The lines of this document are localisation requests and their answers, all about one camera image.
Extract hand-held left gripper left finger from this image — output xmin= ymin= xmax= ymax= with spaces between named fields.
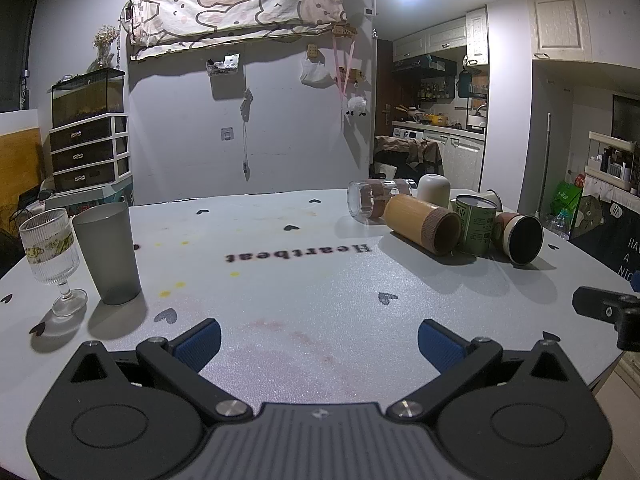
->
xmin=66 ymin=318 xmax=254 ymax=423

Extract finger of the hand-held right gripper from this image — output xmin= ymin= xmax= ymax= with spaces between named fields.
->
xmin=572 ymin=286 xmax=640 ymax=352

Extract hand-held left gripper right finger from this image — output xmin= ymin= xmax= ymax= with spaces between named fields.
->
xmin=387 ymin=318 xmax=581 ymax=421

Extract brown and white cup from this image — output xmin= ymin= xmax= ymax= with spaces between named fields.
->
xmin=492 ymin=211 xmax=545 ymax=266

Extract bamboo cup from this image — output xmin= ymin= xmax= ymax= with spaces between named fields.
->
xmin=383 ymin=193 xmax=462 ymax=257

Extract grey plastic cup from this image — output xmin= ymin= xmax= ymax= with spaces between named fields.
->
xmin=72 ymin=202 xmax=143 ymax=306

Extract white paper cup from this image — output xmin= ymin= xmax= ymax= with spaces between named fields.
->
xmin=477 ymin=189 xmax=504 ymax=214

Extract white matte cup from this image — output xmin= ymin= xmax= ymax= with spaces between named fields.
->
xmin=417 ymin=173 xmax=453 ymax=210

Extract black printed cloth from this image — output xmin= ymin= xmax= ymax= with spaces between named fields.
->
xmin=569 ymin=194 xmax=640 ymax=287

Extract clear water bottle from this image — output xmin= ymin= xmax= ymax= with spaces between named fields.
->
xmin=550 ymin=210 xmax=574 ymax=240

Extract green bag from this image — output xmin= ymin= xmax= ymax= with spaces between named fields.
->
xmin=551 ymin=181 xmax=584 ymax=219

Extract green printed can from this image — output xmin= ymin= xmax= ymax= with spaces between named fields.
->
xmin=454 ymin=195 xmax=501 ymax=257

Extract white storage rack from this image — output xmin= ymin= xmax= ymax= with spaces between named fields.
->
xmin=584 ymin=131 xmax=640 ymax=197

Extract clear glass jar lying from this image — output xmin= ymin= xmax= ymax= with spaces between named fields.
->
xmin=347 ymin=178 xmax=417 ymax=221

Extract ribbed glass goblet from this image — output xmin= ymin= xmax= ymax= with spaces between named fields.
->
xmin=19 ymin=208 xmax=89 ymax=318

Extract white kitchen base cabinet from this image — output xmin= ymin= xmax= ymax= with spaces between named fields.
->
xmin=424 ymin=129 xmax=487 ymax=192

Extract chair with brown jacket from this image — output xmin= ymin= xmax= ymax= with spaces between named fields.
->
xmin=373 ymin=134 xmax=447 ymax=185

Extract white drawer unit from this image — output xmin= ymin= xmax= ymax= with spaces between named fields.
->
xmin=48 ymin=112 xmax=134 ymax=194

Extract wooden board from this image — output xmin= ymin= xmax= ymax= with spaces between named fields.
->
xmin=0 ymin=127 xmax=46 ymax=213

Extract brown door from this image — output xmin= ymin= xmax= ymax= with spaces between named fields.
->
xmin=375 ymin=39 xmax=396 ymax=139

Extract glass fish tank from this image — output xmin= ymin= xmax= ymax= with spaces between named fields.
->
xmin=51 ymin=67 xmax=126 ymax=129

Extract black range hood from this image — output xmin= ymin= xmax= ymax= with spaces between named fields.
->
xmin=392 ymin=54 xmax=457 ymax=74

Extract white cabinet door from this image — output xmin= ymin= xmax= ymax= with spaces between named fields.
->
xmin=526 ymin=0 xmax=594 ymax=64

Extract pink ribbon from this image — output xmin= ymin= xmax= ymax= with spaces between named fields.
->
xmin=332 ymin=35 xmax=359 ymax=105

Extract white hanging bag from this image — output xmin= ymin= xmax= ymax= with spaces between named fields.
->
xmin=299 ymin=57 xmax=334 ymax=86

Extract vase of dried flowers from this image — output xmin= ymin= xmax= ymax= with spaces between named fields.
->
xmin=93 ymin=24 xmax=120 ymax=69

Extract printed blanket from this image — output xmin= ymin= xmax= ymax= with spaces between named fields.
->
xmin=122 ymin=0 xmax=347 ymax=62

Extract hanging white cable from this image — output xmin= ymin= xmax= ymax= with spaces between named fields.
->
xmin=239 ymin=88 xmax=254 ymax=182

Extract small wall shelf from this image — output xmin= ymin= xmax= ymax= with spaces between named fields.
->
xmin=206 ymin=53 xmax=241 ymax=77

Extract white kitchen wall cabinets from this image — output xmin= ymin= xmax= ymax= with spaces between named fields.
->
xmin=392 ymin=5 xmax=490 ymax=67

